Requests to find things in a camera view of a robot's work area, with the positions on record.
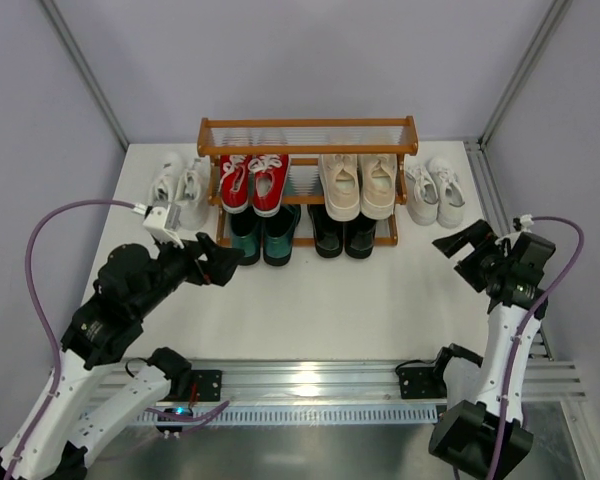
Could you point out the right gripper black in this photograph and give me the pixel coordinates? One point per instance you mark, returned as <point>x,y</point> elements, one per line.
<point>478,261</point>

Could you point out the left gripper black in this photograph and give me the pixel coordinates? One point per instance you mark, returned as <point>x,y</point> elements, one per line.
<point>200,262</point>

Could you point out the green loafer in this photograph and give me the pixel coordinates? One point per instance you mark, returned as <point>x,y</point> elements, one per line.
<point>278,235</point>
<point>245,231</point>

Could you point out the red canvas shoe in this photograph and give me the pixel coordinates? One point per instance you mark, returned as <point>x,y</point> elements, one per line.
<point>269,174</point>
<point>234,182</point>

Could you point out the beige lace sneaker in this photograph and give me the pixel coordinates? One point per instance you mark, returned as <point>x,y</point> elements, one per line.
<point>378,177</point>
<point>339,179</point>

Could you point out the black loafer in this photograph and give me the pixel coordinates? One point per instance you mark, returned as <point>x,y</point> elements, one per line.
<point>328,233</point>
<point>359,237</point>

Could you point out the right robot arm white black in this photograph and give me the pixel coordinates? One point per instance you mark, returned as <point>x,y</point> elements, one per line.
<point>482,433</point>

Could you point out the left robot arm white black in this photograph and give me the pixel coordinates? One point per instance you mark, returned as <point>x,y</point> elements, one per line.
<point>64,441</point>

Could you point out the wooden two-tier shoe shelf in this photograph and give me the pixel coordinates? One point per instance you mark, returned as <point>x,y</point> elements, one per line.
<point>304,141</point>

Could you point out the white sneaker far right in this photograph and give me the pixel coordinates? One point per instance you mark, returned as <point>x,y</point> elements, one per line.
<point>452,202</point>

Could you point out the white sneaker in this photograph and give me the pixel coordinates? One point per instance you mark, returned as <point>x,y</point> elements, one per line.
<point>423,200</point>
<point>164,185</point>
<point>452,202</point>
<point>192,194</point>

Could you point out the white sneaker left inner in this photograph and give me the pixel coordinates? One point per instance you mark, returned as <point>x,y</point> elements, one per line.
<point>192,194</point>

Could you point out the white sneaker right inner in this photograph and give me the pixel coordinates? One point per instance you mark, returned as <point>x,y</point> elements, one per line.
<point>423,200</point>

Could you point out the white sneaker far left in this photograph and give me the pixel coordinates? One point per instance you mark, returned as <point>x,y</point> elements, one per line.
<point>164,185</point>

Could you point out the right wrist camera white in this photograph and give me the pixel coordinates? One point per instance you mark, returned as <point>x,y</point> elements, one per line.
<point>521,224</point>

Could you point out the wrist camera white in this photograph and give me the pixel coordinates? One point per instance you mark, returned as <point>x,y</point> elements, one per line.
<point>521,224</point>
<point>162,222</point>

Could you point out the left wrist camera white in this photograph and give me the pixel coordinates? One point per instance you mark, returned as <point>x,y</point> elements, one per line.
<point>162,222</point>

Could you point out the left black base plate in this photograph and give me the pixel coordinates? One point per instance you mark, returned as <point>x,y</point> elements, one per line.
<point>194,386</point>

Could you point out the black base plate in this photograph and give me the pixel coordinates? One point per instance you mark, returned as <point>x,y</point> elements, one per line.
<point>194,386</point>
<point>420,382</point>

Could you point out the aluminium mounting rail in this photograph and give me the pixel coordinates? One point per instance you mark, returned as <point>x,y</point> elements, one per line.
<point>361,382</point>

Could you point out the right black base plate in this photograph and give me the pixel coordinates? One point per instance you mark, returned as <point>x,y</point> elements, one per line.
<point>420,382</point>

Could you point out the slotted grey cable duct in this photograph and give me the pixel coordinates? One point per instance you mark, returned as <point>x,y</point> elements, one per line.
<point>327,415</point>

